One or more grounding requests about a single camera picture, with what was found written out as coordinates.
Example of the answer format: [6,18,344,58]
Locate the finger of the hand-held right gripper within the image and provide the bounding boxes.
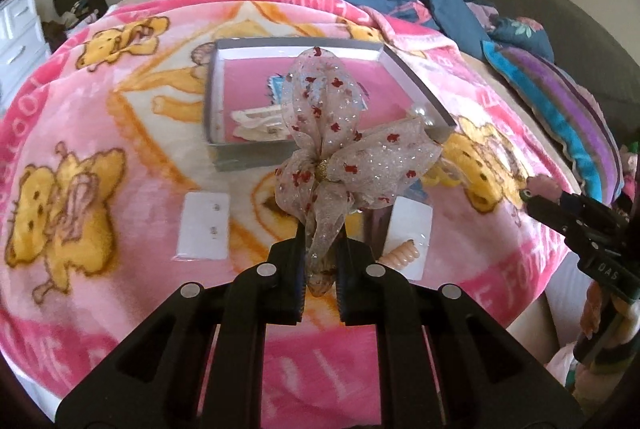
[520,190,576,230]

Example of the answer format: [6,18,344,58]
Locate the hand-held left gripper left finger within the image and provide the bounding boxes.
[55,223,307,429]

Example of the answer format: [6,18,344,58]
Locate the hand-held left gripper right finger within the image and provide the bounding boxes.
[336,230,586,429]

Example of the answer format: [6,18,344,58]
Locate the pink spiral hair tie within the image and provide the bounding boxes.
[382,236,421,272]

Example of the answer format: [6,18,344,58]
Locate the sheer ribbon bow red flowers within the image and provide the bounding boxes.
[274,46,443,297]

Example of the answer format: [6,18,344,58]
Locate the grey box pink inside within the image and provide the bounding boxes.
[204,36,457,172]

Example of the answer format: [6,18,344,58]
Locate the person's right forearm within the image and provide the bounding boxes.
[575,299,638,410]

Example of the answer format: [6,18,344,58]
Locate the person's right hand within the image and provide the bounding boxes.
[580,281,613,342]

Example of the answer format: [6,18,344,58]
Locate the white card in clear sleeve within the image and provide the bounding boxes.
[367,196,433,282]

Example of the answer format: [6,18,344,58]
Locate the striped blue purple pillow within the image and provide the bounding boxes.
[482,42,626,205]

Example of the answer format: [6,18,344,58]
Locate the white earring card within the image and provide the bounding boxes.
[175,192,231,260]

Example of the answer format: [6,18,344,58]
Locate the cream hair clips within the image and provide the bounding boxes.
[230,104,293,142]

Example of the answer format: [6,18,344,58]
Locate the blue printed card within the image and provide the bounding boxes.
[265,74,293,107]

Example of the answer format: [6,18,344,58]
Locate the lilac cloth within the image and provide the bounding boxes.
[467,2,501,30]

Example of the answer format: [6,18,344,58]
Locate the pink printed bear blanket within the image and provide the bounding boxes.
[0,0,583,429]

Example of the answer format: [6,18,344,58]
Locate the dark brown bag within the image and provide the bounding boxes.
[42,19,68,46]

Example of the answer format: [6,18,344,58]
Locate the white dresser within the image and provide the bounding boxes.
[0,0,53,95]

